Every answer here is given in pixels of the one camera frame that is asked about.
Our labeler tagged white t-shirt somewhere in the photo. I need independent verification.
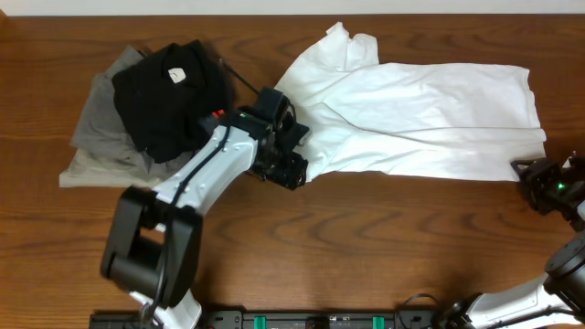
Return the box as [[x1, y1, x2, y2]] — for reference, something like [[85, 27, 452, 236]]
[[277, 24, 547, 181]]

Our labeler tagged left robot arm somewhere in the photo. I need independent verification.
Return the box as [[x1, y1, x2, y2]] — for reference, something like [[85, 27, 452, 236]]
[[101, 111, 310, 328]]

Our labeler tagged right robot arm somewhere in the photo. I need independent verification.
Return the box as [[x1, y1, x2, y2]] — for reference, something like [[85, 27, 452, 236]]
[[437, 154, 584, 329]]

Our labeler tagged black folded shirt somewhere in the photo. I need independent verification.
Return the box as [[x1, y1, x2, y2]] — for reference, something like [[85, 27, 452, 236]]
[[112, 40, 232, 164]]

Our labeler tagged grey folded shirt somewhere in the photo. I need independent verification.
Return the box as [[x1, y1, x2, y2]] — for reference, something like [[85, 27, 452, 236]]
[[71, 46, 152, 171]]

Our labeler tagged beige folded shirt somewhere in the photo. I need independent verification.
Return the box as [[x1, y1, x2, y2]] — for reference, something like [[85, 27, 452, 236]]
[[58, 149, 194, 187]]

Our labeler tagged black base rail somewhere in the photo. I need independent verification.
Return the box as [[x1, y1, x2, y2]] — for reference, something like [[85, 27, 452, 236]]
[[89, 309, 440, 329]]

